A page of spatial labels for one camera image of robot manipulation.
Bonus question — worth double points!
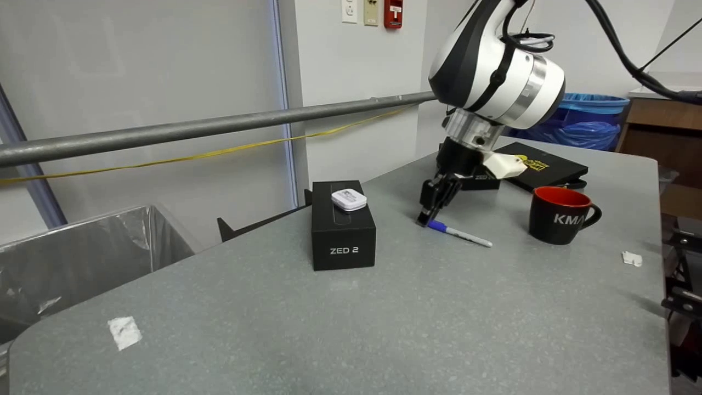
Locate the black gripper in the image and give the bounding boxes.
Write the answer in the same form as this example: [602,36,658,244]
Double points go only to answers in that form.
[415,137,492,227]

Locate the marker with blue cap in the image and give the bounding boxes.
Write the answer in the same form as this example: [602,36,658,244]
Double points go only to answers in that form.
[424,218,496,251]

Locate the black cup red inside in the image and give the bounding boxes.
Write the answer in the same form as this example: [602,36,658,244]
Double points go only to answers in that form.
[527,184,606,246]

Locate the low black box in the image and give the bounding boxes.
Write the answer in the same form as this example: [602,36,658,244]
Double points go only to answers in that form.
[459,171,506,194]

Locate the small white device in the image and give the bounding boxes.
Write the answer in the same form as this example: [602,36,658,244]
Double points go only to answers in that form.
[328,186,369,215]

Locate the tall black ZED box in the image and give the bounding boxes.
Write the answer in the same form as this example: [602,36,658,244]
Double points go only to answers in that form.
[309,177,379,273]

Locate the flat black box yellow logo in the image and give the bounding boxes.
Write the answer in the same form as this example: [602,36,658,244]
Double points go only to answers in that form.
[496,141,590,196]

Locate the blue recycling bin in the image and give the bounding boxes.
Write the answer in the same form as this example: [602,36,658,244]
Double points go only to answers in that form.
[519,91,632,154]

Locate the red fire alarm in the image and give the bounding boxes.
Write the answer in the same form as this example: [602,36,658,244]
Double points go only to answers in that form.
[381,0,406,34]

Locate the brown wooden desk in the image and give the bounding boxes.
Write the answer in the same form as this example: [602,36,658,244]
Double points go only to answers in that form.
[614,92,702,222]

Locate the grey metal pole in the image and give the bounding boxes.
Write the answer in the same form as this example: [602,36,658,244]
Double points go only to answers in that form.
[0,91,441,171]

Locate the black equipment beside table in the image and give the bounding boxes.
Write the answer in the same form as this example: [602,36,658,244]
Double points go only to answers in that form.
[658,167,702,381]

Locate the small white tag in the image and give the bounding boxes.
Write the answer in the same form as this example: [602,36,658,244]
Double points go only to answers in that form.
[106,313,144,354]

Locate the bin with clear plastic bag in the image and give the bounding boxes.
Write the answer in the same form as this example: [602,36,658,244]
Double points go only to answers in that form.
[0,205,198,346]

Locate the slanted blue grey bar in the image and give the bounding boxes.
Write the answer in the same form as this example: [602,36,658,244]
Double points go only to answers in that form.
[0,83,70,231]

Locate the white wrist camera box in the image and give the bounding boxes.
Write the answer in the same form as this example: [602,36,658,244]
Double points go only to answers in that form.
[483,150,528,181]

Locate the black table bracket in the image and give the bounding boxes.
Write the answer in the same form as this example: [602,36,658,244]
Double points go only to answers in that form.
[215,186,319,244]

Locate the beige wall plate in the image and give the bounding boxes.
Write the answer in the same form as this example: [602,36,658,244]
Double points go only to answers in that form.
[362,0,381,29]

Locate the white light switch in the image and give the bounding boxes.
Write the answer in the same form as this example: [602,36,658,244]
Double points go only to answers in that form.
[341,0,362,27]

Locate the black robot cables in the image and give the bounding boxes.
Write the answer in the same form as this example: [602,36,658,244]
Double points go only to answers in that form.
[502,0,702,105]

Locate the yellow cable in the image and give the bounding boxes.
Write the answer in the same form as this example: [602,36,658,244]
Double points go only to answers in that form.
[0,107,412,188]

